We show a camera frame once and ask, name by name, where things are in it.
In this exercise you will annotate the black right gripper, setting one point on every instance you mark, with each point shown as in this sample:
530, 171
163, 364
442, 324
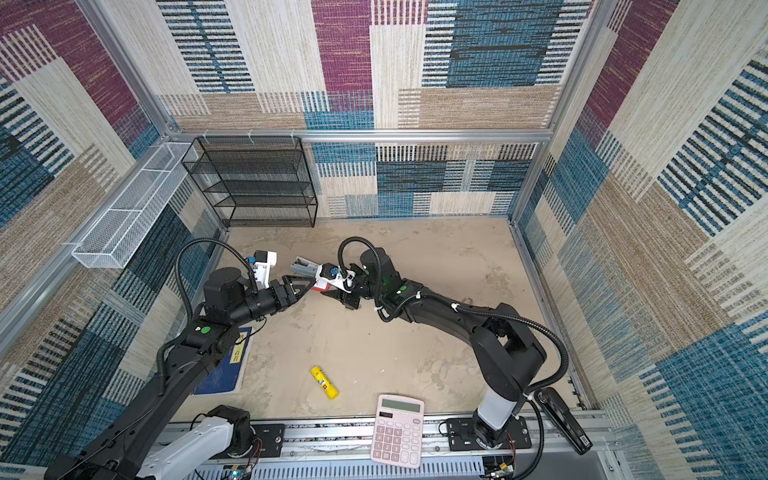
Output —
348, 299

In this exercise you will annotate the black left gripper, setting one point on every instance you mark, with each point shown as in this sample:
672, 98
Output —
290, 296

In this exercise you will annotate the red padlock with key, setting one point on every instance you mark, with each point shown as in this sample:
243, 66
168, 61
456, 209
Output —
321, 285

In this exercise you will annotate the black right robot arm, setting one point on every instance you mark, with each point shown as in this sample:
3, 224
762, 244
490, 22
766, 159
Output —
517, 357

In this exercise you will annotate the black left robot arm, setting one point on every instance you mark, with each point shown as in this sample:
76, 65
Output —
232, 297

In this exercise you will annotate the light blue stapler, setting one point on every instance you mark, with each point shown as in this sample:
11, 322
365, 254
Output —
304, 267

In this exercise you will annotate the yellow glue stick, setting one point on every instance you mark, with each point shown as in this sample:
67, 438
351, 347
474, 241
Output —
326, 385

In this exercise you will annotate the blue notebook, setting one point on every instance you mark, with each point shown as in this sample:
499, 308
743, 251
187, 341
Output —
226, 378

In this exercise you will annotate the pink calculator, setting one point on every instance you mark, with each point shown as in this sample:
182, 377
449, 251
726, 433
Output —
398, 431

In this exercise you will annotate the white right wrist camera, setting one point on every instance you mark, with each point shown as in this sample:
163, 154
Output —
331, 271

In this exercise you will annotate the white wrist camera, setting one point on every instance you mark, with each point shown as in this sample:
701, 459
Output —
261, 263
331, 271

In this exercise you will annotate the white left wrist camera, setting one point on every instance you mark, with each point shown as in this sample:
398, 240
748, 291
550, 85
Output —
261, 263

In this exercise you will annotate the black wire shelf rack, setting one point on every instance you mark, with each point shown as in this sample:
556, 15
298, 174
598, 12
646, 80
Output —
254, 181

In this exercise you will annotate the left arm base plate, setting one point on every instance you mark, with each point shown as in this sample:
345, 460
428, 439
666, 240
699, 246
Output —
268, 440

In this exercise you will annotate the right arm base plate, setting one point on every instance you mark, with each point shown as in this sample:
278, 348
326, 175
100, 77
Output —
465, 434

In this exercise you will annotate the white wire mesh basket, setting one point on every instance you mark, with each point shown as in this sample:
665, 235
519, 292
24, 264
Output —
116, 236

